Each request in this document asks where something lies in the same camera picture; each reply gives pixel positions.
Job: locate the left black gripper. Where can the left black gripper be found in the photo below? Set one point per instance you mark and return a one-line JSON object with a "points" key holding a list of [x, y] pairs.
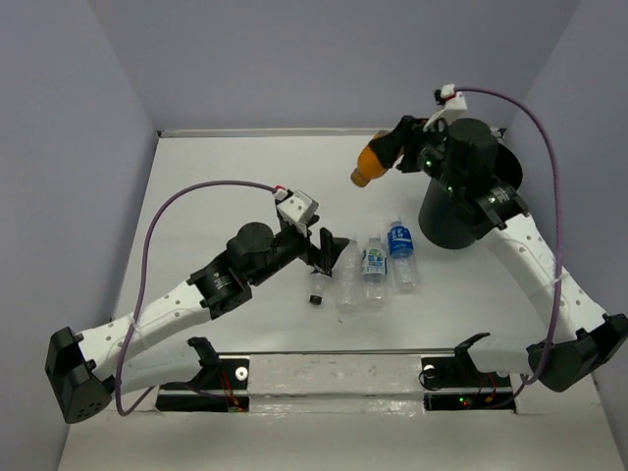
{"points": [[325, 256]]}

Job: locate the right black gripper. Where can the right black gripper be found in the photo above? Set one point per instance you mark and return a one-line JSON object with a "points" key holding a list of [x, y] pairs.
{"points": [[394, 141]]}

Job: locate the orange juice bottle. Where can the orange juice bottle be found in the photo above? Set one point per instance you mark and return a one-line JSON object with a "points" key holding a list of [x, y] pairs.
{"points": [[374, 160]]}

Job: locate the black label clear bottle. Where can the black label clear bottle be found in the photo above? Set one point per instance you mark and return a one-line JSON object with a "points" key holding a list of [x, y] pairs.
{"points": [[320, 284]]}

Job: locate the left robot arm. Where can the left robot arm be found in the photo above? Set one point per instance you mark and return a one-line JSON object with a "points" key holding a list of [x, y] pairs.
{"points": [[87, 370]]}

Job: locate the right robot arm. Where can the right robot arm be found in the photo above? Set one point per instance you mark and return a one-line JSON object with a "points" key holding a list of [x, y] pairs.
{"points": [[580, 335]]}

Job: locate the black cylindrical bin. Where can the black cylindrical bin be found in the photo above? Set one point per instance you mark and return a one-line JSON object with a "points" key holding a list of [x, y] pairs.
{"points": [[454, 222]]}

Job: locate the clear unlabeled bottle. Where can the clear unlabeled bottle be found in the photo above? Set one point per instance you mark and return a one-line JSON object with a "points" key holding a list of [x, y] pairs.
{"points": [[348, 278]]}

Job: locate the green white label bottle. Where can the green white label bottle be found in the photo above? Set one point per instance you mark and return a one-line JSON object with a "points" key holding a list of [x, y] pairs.
{"points": [[374, 274]]}

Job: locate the blue label bottle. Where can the blue label bottle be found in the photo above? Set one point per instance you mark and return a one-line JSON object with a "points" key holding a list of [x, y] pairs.
{"points": [[402, 256]]}

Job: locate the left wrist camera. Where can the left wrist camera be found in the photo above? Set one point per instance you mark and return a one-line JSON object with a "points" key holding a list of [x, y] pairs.
{"points": [[295, 208]]}

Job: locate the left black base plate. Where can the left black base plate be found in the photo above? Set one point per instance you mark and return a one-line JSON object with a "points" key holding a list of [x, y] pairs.
{"points": [[223, 392]]}

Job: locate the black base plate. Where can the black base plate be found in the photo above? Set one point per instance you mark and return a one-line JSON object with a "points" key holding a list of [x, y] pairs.
{"points": [[451, 386], [223, 392]]}

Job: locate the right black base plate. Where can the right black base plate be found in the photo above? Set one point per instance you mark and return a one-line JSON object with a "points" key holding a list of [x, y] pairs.
{"points": [[451, 386]]}

